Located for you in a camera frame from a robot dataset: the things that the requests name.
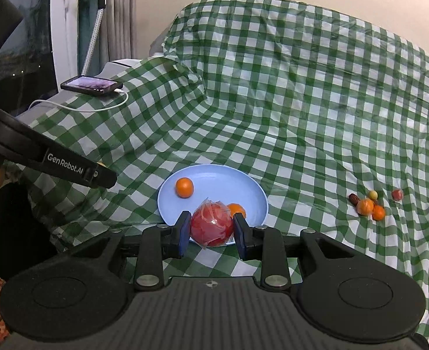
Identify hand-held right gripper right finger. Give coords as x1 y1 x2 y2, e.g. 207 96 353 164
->
233 212 358 288

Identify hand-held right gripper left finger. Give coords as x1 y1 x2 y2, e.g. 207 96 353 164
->
71 211 192 293

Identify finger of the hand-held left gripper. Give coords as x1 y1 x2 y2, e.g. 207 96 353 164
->
87 163 118 190

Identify red apple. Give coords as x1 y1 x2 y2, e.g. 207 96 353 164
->
190 197 236 251

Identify blue plate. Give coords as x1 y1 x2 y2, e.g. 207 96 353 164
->
157 164 270 247

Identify black smartphone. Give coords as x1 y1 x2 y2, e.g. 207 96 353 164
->
60 75 124 97

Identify white and black pole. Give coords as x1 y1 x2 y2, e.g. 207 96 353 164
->
73 0 109 78

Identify green white checked cloth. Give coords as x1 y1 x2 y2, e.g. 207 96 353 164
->
18 0 429 340

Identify grey curtain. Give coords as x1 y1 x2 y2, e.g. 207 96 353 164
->
104 0 139 71

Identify white charging cable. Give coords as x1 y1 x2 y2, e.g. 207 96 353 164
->
28 88 130 113

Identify white window frame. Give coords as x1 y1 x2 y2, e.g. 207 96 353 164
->
50 0 88 92

